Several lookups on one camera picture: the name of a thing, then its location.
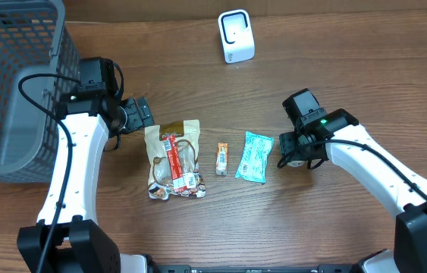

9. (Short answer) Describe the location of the grey plastic mesh basket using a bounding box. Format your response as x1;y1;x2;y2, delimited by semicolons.
0;0;80;183

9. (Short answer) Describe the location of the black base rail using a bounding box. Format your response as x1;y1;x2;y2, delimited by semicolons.
148;264;363;273

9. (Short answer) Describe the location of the white barcode scanner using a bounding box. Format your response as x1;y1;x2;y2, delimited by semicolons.
218;9;255;64

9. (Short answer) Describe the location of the teal orange snack packet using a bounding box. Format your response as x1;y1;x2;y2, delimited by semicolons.
235;131;275;184

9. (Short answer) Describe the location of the small orange white packet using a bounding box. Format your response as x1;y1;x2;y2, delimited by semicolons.
215;143;228;176

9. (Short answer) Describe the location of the white brown snack wrapper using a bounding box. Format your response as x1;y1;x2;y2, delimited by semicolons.
144;120;206;200

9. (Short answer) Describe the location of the green lid Knorr jar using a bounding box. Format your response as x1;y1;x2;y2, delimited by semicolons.
287;160;306;168

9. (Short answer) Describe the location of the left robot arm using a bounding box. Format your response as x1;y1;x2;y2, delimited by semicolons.
17;57;154;272

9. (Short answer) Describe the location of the red white snack bar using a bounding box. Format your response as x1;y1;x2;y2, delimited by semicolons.
162;135;187;193

